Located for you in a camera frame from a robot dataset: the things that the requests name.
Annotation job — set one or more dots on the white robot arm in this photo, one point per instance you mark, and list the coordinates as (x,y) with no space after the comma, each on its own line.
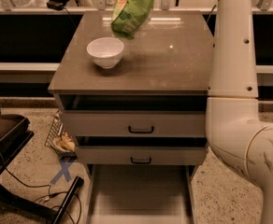
(235,134)

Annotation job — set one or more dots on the bottom drawer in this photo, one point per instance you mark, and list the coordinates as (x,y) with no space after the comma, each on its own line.
(140,194)

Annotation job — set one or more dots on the middle drawer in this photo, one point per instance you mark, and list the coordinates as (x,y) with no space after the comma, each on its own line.
(142,151)

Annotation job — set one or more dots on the grey drawer cabinet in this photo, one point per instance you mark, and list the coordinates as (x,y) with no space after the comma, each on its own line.
(169,56)

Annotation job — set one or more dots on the white ceramic bowl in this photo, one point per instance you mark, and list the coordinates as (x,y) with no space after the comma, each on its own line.
(106,52)

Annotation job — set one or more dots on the wire basket with items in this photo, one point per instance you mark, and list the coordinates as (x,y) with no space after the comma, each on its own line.
(59,140)

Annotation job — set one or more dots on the black power adapter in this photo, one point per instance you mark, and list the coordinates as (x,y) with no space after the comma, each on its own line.
(55,5)

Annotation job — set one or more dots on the blue tape cross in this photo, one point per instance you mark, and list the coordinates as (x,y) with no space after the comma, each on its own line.
(65,163)

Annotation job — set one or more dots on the green rice chip bag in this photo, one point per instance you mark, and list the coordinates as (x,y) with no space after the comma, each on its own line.
(129,15)

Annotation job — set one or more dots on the drawer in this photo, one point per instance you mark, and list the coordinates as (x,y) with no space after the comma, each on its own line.
(142,151)
(135,116)
(140,194)

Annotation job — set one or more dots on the top drawer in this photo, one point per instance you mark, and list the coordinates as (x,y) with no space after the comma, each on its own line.
(135,116)

